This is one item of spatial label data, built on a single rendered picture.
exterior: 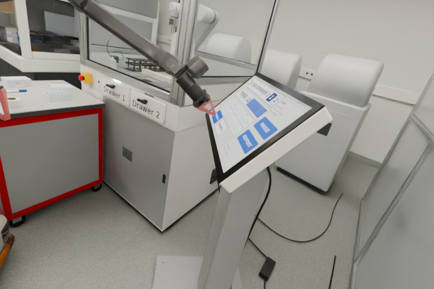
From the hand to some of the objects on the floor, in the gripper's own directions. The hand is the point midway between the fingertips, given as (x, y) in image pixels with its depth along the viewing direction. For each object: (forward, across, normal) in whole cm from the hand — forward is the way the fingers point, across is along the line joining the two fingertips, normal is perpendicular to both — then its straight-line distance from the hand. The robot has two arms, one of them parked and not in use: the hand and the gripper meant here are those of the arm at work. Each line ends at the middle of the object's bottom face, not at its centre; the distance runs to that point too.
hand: (213, 113), depth 86 cm
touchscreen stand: (+73, +13, -71) cm, 103 cm away
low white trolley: (-16, -62, -147) cm, 161 cm away
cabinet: (+50, -92, -92) cm, 139 cm away
